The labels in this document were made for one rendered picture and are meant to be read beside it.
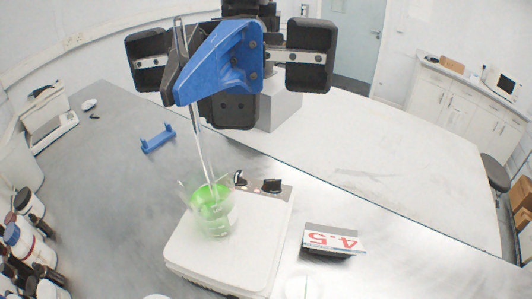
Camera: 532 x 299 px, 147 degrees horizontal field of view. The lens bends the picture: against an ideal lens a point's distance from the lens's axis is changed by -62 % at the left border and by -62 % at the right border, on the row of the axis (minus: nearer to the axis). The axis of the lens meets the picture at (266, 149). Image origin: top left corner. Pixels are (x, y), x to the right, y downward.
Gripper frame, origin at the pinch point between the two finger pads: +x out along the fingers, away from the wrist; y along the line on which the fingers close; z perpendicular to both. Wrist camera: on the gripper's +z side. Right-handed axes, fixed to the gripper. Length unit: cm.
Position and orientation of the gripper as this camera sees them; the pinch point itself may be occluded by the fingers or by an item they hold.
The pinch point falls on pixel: (196, 74)
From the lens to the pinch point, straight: 13.5
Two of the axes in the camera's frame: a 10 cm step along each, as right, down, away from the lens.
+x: -1.0, 6.4, -7.6
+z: 0.0, 7.6, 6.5
